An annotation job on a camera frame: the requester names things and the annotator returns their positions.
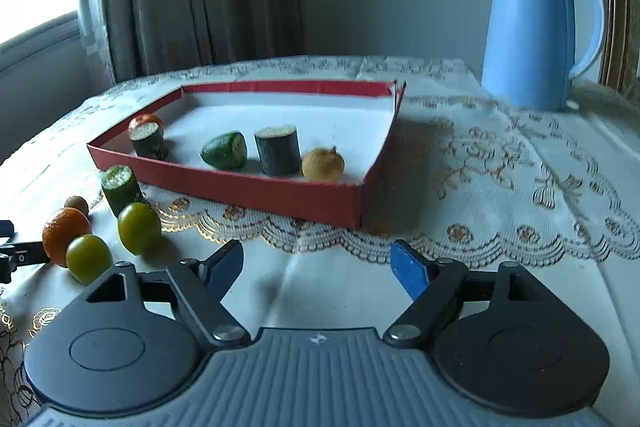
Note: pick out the tan longan fruit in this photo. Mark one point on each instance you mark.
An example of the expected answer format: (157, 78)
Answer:
(323, 165)

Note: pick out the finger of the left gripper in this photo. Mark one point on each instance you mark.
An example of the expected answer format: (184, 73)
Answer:
(17, 255)
(6, 228)

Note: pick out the orange mandarin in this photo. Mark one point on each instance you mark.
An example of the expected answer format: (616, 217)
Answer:
(65, 226)
(145, 118)

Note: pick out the light blue electric kettle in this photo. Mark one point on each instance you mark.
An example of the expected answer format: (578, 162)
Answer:
(529, 58)

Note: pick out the green cucumber cylinder piece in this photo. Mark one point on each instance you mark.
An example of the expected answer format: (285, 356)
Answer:
(120, 188)

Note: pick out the brown kiwi fruit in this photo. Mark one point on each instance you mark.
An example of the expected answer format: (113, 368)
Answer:
(78, 203)

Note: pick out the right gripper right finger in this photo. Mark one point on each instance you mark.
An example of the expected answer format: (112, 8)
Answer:
(434, 288)

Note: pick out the green tomato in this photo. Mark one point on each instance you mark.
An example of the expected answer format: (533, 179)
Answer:
(87, 257)
(139, 228)

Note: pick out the green avocado half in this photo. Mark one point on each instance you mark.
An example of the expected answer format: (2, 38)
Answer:
(226, 151)

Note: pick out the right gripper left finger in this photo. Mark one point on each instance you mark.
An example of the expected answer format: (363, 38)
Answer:
(199, 287)

